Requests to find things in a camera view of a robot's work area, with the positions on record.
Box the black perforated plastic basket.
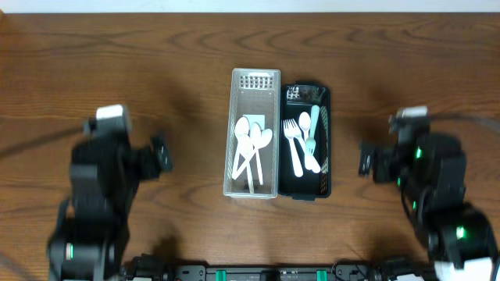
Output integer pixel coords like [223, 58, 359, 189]
[278, 81, 331, 201]

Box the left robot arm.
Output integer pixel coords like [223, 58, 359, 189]
[47, 131, 173, 280]

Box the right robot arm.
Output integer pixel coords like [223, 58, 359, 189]
[359, 130, 499, 280]

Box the white plastic spoon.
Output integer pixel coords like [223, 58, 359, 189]
[236, 129, 273, 178]
[231, 116, 250, 180]
[305, 105, 320, 155]
[298, 111, 320, 173]
[241, 134, 255, 194]
[250, 123, 263, 185]

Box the clear perforated plastic basket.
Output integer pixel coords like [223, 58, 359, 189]
[223, 68, 281, 199]

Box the white plastic fork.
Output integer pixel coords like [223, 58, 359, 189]
[284, 119, 303, 177]
[287, 119, 321, 173]

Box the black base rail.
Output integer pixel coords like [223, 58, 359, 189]
[124, 254, 438, 281]

